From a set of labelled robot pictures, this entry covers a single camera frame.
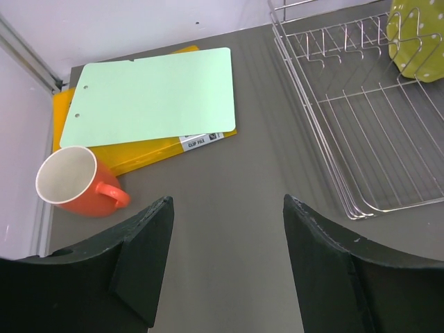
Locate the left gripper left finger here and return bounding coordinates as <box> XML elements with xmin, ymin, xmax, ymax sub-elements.
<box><xmin>1</xmin><ymin>196</ymin><xmax>173</xmax><ymax>332</ymax></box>

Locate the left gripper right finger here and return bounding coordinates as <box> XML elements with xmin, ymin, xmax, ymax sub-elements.
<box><xmin>283</xmin><ymin>195</ymin><xmax>443</xmax><ymax>332</ymax></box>

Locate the green polka dot plate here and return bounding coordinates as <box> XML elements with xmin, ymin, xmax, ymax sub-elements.
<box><xmin>386</xmin><ymin>0</ymin><xmax>443</xmax><ymax>83</ymax></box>

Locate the orange mug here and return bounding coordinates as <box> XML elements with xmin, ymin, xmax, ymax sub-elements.
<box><xmin>35</xmin><ymin>146</ymin><xmax>130</xmax><ymax>217</ymax></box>

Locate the yellow cutting board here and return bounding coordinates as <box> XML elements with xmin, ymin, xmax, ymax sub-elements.
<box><xmin>53</xmin><ymin>46</ymin><xmax>237</xmax><ymax>176</ymax></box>

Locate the light green cutting board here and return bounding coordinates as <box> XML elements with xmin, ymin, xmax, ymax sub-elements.
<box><xmin>60</xmin><ymin>47</ymin><xmax>236</xmax><ymax>148</ymax></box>

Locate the metal wire dish rack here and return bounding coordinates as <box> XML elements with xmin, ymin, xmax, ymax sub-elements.
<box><xmin>269</xmin><ymin>1</ymin><xmax>443</xmax><ymax>220</ymax></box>

